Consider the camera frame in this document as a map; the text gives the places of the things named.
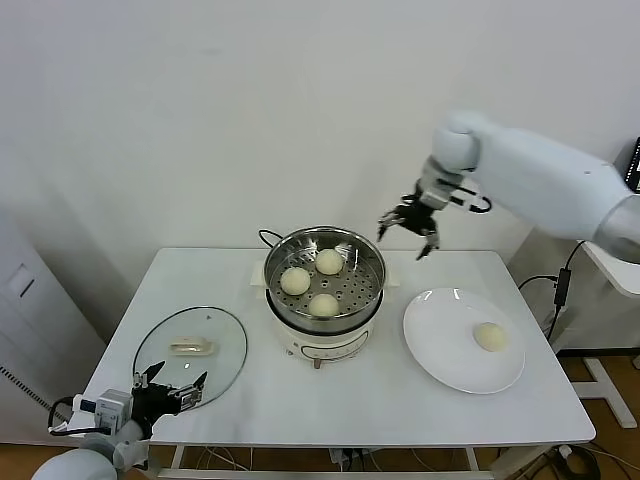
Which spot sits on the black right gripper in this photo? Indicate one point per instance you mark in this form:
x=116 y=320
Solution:
x=419 y=216

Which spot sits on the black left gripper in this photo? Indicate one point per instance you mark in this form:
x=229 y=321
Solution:
x=152 y=404

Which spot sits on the round glass pot lid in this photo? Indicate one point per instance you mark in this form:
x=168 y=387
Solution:
x=200 y=325

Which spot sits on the white steamed baozi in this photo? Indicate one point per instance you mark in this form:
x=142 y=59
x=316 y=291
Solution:
x=329 y=261
x=323 y=305
x=491 y=336
x=295 y=281

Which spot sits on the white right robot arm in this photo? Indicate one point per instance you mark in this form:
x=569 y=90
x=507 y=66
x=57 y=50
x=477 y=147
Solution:
x=525 y=170

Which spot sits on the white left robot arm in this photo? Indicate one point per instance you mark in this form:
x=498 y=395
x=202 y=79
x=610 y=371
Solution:
x=80 y=465

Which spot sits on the perforated steel steamer basket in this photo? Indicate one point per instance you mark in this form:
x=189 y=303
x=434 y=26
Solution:
x=350 y=305

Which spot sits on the round white plate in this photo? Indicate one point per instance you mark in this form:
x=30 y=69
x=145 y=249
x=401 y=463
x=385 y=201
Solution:
x=445 y=345

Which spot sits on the white electric cooker base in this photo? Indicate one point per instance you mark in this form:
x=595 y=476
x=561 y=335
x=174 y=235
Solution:
x=325 y=345

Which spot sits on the white metal cabinet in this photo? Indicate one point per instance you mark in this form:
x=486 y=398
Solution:
x=30 y=325

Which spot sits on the black laptop power adapter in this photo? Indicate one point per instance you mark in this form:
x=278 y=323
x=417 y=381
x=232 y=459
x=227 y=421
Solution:
x=562 y=290

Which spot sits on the white power strip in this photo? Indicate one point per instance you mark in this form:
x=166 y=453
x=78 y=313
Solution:
x=345 y=457

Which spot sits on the black open laptop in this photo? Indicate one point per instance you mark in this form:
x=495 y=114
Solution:
x=635 y=165

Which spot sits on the white table frame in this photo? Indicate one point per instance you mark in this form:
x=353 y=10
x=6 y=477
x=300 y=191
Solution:
x=172 y=457

